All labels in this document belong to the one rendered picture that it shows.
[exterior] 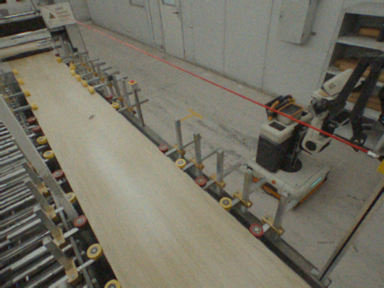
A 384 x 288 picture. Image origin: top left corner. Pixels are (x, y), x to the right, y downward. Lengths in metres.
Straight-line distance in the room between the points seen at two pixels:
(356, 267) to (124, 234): 1.97
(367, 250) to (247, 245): 1.55
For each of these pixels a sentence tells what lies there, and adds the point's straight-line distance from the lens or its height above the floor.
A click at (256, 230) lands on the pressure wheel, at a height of 0.91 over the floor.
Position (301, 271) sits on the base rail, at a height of 0.68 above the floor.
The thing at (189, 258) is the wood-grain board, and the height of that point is 0.90.
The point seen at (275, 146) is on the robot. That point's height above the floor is 0.66.
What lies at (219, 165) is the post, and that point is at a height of 1.01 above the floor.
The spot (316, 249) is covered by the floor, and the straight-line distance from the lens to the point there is 2.62.
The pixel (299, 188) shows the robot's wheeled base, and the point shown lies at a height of 0.28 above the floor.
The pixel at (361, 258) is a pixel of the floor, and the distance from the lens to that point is 2.74.
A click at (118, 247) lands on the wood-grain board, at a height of 0.90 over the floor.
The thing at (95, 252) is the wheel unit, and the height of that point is 0.91.
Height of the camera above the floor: 2.18
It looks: 40 degrees down
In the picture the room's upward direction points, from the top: 6 degrees counter-clockwise
